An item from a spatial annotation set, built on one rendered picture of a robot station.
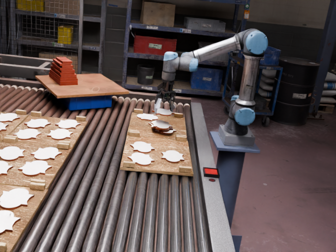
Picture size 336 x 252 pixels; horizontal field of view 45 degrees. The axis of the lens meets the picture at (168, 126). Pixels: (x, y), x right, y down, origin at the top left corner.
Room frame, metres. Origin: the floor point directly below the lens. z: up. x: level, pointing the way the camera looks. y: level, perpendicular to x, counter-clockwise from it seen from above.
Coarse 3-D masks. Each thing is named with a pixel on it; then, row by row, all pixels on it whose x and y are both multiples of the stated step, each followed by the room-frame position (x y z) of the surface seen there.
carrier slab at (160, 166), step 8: (128, 136) 2.10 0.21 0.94; (128, 144) 1.98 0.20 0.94; (152, 144) 2.02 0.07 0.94; (160, 144) 2.03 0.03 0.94; (168, 144) 2.05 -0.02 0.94; (176, 144) 2.06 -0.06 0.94; (184, 144) 2.07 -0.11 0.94; (128, 152) 1.88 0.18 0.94; (152, 152) 1.92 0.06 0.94; (160, 152) 1.93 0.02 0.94; (184, 152) 1.96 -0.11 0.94; (128, 160) 1.79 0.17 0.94; (160, 160) 1.83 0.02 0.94; (184, 160) 1.86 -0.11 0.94; (120, 168) 1.71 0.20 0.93; (128, 168) 1.71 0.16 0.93; (136, 168) 1.71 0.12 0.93; (144, 168) 1.72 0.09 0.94; (152, 168) 1.73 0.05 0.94; (160, 168) 1.74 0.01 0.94; (168, 168) 1.75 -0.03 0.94; (176, 168) 1.76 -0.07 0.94
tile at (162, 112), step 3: (159, 108) 2.31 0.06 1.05; (162, 108) 2.32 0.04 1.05; (153, 111) 2.26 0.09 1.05; (156, 111) 2.24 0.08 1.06; (159, 111) 2.24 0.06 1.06; (162, 111) 2.25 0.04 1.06; (165, 111) 2.26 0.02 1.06; (168, 111) 2.26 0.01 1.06; (156, 114) 2.21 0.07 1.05; (159, 114) 2.21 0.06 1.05; (162, 114) 2.20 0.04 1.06; (165, 114) 2.19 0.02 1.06; (168, 114) 2.20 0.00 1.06
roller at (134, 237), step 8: (152, 104) 2.80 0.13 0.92; (152, 112) 2.62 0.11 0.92; (144, 176) 1.67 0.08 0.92; (144, 184) 1.60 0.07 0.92; (136, 192) 1.54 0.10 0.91; (144, 192) 1.54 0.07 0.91; (136, 200) 1.46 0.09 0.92; (144, 200) 1.49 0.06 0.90; (136, 208) 1.39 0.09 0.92; (136, 216) 1.34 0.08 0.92; (136, 224) 1.28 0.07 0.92; (136, 232) 1.23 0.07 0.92; (128, 240) 1.20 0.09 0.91; (136, 240) 1.19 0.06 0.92; (128, 248) 1.14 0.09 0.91; (136, 248) 1.15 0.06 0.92
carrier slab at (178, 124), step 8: (136, 120) 2.38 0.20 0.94; (144, 120) 2.39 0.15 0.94; (152, 120) 2.41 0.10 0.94; (168, 120) 2.44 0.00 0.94; (176, 120) 2.46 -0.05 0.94; (128, 128) 2.22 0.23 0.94; (136, 128) 2.24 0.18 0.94; (144, 128) 2.25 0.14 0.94; (152, 128) 2.27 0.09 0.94; (176, 128) 2.31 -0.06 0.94; (184, 128) 2.33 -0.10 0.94; (144, 136) 2.13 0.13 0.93; (152, 136) 2.14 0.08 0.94; (160, 136) 2.15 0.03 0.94; (168, 136) 2.17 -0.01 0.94
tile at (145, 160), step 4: (136, 152) 1.87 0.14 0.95; (128, 156) 1.81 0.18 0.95; (132, 156) 1.82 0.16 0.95; (136, 156) 1.82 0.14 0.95; (140, 156) 1.83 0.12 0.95; (144, 156) 1.83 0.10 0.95; (148, 156) 1.84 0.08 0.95; (132, 160) 1.78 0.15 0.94; (136, 160) 1.78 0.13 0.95; (140, 160) 1.78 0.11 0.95; (144, 160) 1.79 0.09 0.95; (148, 160) 1.79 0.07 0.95; (152, 160) 1.80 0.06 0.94; (140, 164) 1.75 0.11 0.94; (144, 164) 1.75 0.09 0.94; (148, 164) 1.76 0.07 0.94
